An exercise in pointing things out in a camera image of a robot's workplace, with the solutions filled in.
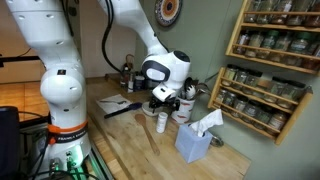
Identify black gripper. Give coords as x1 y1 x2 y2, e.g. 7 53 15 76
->
148 96 181 114

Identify tall salt grinder silver top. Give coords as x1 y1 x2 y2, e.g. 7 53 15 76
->
127 78 135 94

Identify white utensil crock orange marks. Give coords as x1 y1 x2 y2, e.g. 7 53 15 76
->
170 97 196 125

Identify wooden spoon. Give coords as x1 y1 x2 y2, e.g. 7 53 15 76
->
134 113 161 157

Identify white slotted spoon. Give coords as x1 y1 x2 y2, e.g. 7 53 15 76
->
185 84 197 101

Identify blue canister white lid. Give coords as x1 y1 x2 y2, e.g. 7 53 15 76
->
134 75 146 92

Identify metal serving spoon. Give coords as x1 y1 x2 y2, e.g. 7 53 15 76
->
194 82 212 99

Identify blue tissue box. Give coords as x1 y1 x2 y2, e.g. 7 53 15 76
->
174 108 224 164

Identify white paper napkin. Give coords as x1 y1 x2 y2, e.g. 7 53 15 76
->
95 93 133 115

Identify glass spice jar black lid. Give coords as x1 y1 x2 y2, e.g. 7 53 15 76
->
243 99 263 119
278 80 306 110
264 76 288 103
214 88 229 104
267 111 290 136
222 64 238 87
243 69 263 95
233 68 249 91
232 96 249 113
254 107 273 126
222 91 238 108

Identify small metal dish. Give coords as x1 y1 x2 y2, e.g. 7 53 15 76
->
209 134 225 148

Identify large wooden spice rack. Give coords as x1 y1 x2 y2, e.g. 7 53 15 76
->
225 0 320 76

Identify glass spice jar green lid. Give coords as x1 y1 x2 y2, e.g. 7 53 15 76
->
259 30 280 60
287 32 313 66

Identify small wooden spice rack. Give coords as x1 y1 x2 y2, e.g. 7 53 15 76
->
207 66 314 146

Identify black box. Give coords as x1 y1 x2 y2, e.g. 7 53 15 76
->
0 105 21 179

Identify black handled knife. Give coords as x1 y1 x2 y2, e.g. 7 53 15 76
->
103 101 143 120

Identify black base cables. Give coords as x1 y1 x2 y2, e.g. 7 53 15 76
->
18 111 51 180

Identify black camera stand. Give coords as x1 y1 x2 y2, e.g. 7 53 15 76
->
0 55 42 68

